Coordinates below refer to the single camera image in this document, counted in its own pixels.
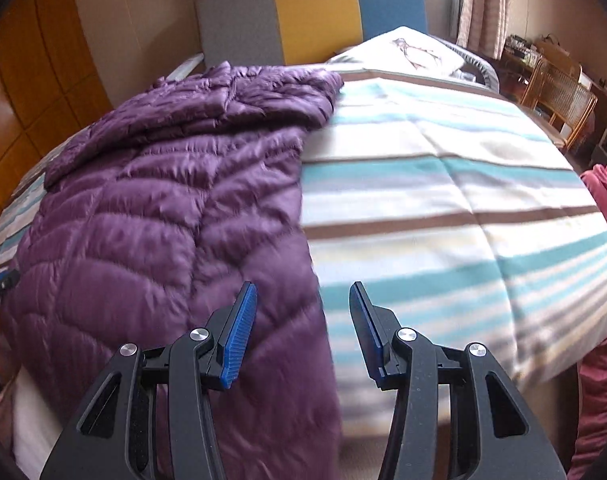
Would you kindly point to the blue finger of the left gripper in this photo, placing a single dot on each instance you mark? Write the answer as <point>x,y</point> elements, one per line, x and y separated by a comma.
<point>0,283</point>

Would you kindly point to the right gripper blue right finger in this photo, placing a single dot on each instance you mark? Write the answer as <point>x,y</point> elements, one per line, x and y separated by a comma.
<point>376,328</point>

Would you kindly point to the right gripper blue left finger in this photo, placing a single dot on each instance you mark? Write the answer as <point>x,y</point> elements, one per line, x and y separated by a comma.
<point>230,330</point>

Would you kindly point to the purple quilted down jacket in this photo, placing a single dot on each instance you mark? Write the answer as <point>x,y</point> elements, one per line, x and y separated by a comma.
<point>152,220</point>

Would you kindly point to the striped bed comforter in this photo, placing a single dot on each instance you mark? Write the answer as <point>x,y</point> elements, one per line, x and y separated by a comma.
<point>455,211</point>

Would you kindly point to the orange wooden wardrobe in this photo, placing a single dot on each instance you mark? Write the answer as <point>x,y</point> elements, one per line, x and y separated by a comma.
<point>49,84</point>

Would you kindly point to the white printed pillow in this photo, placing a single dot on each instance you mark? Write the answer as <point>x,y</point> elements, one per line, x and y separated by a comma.
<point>404,50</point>

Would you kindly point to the rattan wooden chair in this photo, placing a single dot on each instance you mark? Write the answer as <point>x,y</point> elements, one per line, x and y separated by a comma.
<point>567,102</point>

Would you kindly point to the grey yellow blue headboard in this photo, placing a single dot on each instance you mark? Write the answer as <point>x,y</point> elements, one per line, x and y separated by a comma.
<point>295,32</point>

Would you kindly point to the pink striped curtain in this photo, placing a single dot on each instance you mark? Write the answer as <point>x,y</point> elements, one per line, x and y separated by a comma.
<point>483,26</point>

